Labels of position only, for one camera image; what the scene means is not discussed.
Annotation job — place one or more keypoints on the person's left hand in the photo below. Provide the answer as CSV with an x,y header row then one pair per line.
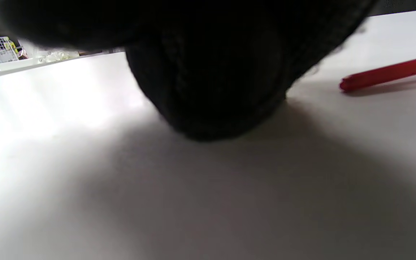
x,y
211,72

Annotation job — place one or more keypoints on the red toy nail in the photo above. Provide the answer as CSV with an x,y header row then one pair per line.
x,y
385,74

